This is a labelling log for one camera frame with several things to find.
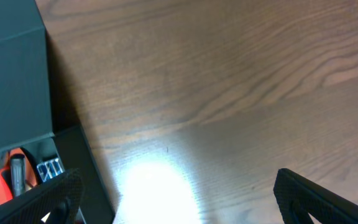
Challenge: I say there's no orange scraper wooden handle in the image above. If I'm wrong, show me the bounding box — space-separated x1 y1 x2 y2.
7 148 41 194

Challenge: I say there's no black box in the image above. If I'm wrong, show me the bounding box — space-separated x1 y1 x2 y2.
0 0 115 223

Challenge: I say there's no blue drill bit case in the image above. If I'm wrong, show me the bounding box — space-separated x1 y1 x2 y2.
37 157 65 182

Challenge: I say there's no small steel claw hammer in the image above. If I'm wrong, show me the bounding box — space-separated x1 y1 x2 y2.
10 154 25 197

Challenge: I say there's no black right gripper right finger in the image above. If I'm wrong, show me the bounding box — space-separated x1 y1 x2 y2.
273 168 358 223

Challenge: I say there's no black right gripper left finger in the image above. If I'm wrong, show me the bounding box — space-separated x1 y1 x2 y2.
0 169 83 224

